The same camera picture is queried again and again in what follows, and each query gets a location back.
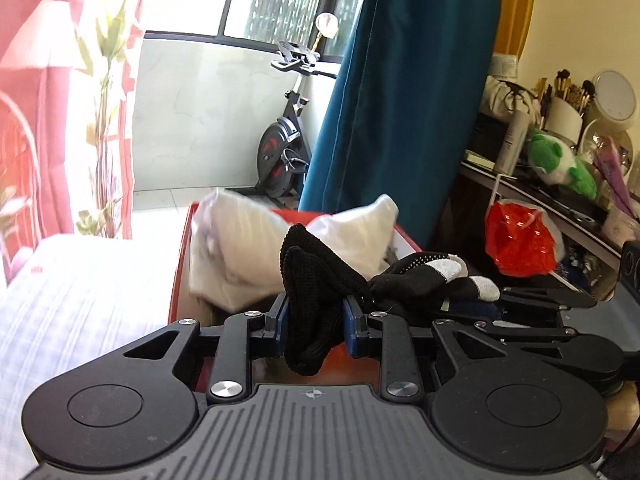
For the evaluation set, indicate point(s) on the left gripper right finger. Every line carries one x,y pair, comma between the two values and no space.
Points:
385,338

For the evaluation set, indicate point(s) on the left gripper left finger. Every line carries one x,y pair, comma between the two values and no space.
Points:
236,344

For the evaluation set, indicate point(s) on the black grey-toed sock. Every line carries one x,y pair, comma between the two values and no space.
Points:
422,281

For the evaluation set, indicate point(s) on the grey-white cloth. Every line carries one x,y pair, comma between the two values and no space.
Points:
242,239

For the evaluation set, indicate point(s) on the red strawberry cardboard box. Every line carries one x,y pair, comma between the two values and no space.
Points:
189,301

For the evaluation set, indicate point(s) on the red plastic bag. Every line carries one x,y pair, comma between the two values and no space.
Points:
521,239

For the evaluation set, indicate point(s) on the green white plush toy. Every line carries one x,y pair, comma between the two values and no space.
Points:
554,163

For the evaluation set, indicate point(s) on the checked bed sheet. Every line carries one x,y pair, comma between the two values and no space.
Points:
76,298

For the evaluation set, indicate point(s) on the black exercise bike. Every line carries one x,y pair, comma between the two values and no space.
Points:
283,154

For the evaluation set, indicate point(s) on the white tube bottle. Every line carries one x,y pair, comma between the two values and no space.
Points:
512,144

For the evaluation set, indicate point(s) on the white makeup brush cup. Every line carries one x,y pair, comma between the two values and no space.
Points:
563,121

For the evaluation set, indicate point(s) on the dark teal curtain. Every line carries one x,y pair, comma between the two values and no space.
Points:
403,108

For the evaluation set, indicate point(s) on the beige bundled bag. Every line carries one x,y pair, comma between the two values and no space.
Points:
502,98

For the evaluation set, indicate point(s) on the round white vanity mirror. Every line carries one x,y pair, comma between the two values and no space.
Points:
614,106

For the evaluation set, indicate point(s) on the yellow curtain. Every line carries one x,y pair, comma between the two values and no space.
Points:
513,26

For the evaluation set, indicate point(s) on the window with grille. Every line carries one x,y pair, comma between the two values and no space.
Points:
254,24

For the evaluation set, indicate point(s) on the pink printed backdrop curtain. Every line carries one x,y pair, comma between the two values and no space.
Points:
68,74

